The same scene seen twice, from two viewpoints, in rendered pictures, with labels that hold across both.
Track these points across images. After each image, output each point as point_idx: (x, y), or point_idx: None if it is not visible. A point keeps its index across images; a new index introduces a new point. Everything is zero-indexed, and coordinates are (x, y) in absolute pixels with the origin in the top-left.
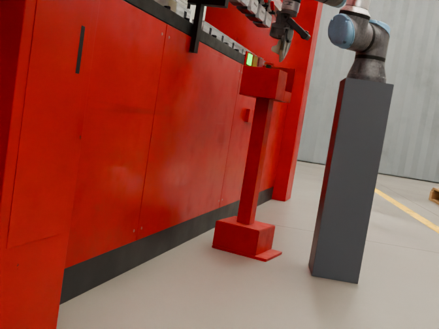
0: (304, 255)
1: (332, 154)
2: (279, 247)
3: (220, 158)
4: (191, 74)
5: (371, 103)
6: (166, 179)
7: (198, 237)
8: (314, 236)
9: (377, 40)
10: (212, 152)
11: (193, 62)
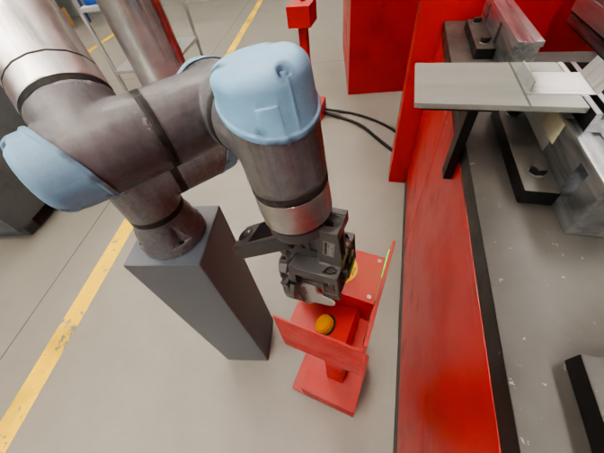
0: (264, 403)
1: (247, 266)
2: (292, 426)
3: None
4: (442, 206)
5: None
6: (412, 260)
7: (391, 408)
8: (263, 339)
9: None
10: (416, 407)
11: (448, 197)
